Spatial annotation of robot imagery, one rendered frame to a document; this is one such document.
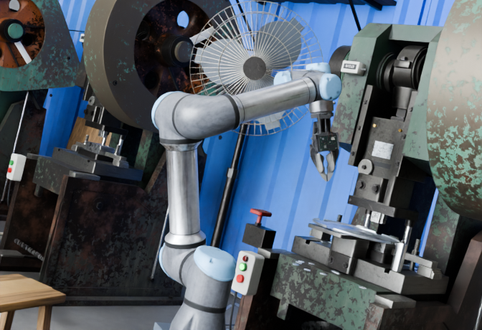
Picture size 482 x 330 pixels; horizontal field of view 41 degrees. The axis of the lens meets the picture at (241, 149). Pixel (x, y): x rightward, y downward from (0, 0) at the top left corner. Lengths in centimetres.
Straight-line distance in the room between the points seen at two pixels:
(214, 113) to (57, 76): 331
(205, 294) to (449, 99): 81
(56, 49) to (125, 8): 187
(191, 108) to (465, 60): 71
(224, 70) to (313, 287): 111
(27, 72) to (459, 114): 349
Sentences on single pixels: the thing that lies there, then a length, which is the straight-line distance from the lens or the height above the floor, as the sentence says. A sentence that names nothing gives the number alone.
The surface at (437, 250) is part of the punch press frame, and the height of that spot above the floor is 78.
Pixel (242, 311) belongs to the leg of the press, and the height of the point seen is 42.
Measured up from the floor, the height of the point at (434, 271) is 73.
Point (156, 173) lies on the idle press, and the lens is 349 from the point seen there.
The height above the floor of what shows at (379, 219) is 83.
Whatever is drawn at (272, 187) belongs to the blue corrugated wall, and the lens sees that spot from 405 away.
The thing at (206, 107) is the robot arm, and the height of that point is 105.
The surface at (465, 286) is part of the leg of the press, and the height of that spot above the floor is 68.
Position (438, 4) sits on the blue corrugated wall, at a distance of 367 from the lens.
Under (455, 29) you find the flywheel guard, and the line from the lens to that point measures 182.
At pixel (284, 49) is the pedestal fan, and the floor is 141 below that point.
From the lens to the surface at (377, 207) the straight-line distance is 221.
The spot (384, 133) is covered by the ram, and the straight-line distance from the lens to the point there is 222.
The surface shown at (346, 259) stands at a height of 69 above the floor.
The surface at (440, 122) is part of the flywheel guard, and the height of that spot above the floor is 116.
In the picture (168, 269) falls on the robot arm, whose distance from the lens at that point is 185.
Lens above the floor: 99
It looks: 1 degrees down
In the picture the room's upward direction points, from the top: 14 degrees clockwise
